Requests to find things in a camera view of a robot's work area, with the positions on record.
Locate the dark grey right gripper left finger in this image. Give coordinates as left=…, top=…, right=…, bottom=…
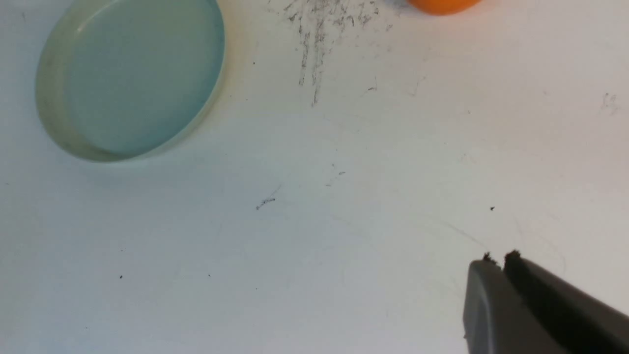
left=463, top=253, right=566, bottom=354

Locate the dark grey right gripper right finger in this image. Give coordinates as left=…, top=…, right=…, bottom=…
left=503, top=250, right=629, bottom=354

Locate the orange persimmon with green leaf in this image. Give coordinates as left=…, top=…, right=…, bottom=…
left=406, top=0, right=481, bottom=16

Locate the pale green round plate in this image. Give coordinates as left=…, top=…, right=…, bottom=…
left=34, top=0, right=226, bottom=163

